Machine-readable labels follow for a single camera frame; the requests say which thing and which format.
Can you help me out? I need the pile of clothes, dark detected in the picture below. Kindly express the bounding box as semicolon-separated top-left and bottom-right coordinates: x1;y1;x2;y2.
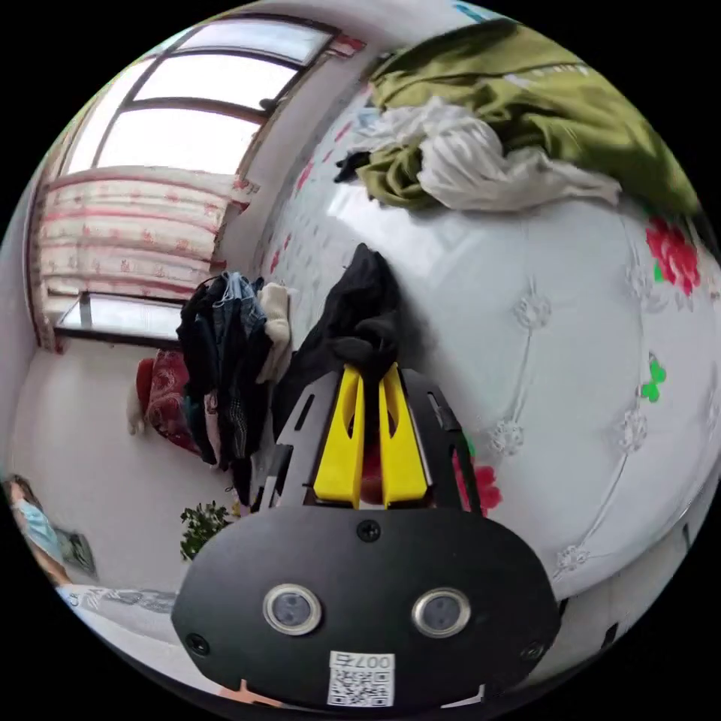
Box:
176;271;295;506

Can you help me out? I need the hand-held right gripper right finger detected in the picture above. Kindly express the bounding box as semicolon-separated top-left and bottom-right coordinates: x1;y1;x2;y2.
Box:
378;362;429;506

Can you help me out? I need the person's right hand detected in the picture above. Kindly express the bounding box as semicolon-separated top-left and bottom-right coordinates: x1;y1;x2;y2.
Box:
218;679;284;708

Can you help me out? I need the red patterned cushion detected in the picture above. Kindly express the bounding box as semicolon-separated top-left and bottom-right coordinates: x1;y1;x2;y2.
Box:
134;348;205;456

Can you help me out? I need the person's body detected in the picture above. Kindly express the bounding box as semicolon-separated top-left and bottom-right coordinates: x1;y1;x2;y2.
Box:
2;475;179;618

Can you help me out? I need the window with brown frame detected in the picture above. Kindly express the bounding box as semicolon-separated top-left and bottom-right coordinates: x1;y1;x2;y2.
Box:
55;21;340;351

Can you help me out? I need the black long sleeve shirt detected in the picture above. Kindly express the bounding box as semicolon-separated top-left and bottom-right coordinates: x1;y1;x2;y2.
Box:
274;243;406;421

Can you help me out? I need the pile of clothes, green and white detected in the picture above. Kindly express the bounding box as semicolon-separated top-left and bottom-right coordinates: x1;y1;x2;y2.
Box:
334;17;706;228

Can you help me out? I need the bed with white flowered quilt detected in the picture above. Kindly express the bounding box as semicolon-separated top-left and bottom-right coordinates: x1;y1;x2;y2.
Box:
263;84;721;605

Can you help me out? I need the pink flowered curtain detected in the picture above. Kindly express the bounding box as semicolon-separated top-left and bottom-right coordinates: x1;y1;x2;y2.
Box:
32;164;261;354

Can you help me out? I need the green plant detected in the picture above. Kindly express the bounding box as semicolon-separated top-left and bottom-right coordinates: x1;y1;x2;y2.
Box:
179;499;244;563

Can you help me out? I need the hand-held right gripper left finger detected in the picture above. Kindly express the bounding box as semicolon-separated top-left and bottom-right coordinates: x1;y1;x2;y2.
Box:
312;364;368;509

